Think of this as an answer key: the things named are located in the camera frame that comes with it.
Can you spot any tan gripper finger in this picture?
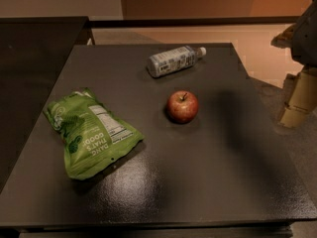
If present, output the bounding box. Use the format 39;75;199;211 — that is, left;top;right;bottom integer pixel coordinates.
270;24;295;49
278;66;317;128

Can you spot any blue plastic water bottle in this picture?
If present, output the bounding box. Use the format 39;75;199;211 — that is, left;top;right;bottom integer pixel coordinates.
147;46;207;78

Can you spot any red apple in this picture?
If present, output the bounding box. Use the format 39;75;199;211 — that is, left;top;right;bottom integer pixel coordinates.
165;90;199;124

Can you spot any green snack bag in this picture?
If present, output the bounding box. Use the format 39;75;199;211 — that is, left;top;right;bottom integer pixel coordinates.
44;88;144;180

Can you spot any dark side table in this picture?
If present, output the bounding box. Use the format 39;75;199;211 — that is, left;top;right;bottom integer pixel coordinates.
0;16;93;191

